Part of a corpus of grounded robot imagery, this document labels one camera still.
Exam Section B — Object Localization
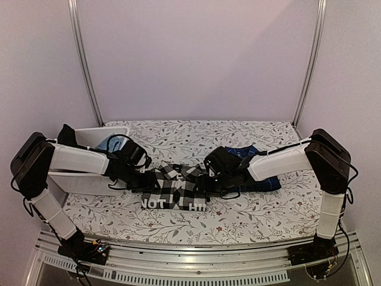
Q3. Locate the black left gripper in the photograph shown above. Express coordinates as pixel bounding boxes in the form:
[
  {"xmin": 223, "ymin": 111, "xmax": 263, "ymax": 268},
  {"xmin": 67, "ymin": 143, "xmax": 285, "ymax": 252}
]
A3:
[{"xmin": 120, "ymin": 164, "xmax": 160, "ymax": 193}]

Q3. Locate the aluminium corner post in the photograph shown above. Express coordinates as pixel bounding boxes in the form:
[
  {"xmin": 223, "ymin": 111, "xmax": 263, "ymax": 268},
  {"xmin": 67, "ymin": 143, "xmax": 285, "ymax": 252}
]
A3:
[
  {"xmin": 67, "ymin": 0, "xmax": 104, "ymax": 126},
  {"xmin": 292, "ymin": 0, "xmax": 327, "ymax": 129}
]

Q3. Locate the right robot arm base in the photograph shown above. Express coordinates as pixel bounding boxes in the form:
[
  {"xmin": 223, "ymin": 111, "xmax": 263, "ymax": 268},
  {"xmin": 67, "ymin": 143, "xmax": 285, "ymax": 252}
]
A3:
[{"xmin": 287, "ymin": 235, "xmax": 339, "ymax": 280}]

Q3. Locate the left aluminium corner post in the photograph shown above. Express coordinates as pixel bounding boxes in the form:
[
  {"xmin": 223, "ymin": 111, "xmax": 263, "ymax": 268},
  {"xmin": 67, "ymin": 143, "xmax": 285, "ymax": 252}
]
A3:
[{"xmin": 67, "ymin": 0, "xmax": 104, "ymax": 126}]

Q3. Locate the black cloth on bin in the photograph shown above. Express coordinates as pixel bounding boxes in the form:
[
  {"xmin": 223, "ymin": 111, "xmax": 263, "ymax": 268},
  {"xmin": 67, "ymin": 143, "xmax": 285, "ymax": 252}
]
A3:
[{"xmin": 57, "ymin": 124, "xmax": 79, "ymax": 148}]

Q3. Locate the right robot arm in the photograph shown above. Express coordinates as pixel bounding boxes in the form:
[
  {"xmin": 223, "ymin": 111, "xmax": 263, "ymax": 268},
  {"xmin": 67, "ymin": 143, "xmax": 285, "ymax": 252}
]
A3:
[{"xmin": 196, "ymin": 129, "xmax": 360, "ymax": 260}]

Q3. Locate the floral patterned table cloth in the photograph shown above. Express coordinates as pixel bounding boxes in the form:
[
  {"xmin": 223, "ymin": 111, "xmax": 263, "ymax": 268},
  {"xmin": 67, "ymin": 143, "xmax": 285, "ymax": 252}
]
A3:
[{"xmin": 63, "ymin": 120, "xmax": 321, "ymax": 245}]

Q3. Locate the black white checkered shirt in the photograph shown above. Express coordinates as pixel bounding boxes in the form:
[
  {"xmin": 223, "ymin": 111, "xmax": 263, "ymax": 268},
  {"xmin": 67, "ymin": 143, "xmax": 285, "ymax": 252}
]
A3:
[{"xmin": 141, "ymin": 161, "xmax": 207, "ymax": 212}]

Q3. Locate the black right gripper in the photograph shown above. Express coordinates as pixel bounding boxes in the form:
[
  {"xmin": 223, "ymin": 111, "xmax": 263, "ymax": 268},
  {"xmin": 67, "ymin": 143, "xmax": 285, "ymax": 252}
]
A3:
[{"xmin": 193, "ymin": 170, "xmax": 233, "ymax": 197}]

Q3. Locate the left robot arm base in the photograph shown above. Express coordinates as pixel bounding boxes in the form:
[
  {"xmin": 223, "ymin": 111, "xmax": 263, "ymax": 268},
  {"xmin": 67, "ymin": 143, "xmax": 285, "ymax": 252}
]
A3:
[{"xmin": 58, "ymin": 229, "xmax": 110, "ymax": 265}]

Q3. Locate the blue plaid shirt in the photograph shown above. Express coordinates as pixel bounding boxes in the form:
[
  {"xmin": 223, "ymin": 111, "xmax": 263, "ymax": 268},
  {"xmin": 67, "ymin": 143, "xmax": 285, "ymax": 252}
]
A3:
[{"xmin": 221, "ymin": 145, "xmax": 282, "ymax": 194}]

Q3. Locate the light blue shirt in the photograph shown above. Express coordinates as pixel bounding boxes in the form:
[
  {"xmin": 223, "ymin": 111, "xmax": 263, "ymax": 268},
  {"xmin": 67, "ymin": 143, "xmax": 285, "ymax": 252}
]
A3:
[{"xmin": 95, "ymin": 135, "xmax": 127, "ymax": 153}]

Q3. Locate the right aluminium corner post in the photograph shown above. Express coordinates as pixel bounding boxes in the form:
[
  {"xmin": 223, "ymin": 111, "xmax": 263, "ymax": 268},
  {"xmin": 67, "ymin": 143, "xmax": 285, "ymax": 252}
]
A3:
[{"xmin": 292, "ymin": 0, "xmax": 327, "ymax": 129}]

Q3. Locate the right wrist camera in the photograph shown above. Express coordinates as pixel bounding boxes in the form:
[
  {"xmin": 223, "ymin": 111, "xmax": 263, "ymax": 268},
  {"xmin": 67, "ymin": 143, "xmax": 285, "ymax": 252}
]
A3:
[{"xmin": 204, "ymin": 162, "xmax": 216, "ymax": 178}]

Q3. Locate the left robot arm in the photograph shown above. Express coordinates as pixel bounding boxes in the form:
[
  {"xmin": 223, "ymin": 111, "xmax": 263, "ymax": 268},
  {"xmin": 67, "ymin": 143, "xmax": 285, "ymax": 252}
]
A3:
[{"xmin": 10, "ymin": 128, "xmax": 155, "ymax": 259}]

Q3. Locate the white plastic bin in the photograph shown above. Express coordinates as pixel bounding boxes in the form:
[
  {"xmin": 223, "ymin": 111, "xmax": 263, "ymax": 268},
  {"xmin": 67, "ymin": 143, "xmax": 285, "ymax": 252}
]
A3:
[{"xmin": 48, "ymin": 126, "xmax": 130, "ymax": 196}]

